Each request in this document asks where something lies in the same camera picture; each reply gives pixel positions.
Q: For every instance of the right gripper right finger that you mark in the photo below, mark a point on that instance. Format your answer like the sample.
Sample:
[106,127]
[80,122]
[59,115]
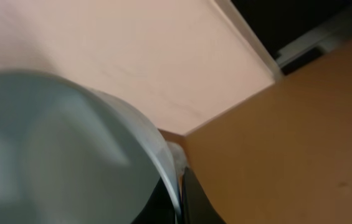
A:
[197,208]

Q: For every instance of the light blue bowl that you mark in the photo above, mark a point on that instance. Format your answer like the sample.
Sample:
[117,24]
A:
[73,155]

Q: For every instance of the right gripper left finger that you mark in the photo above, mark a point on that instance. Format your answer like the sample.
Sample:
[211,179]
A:
[159,208]

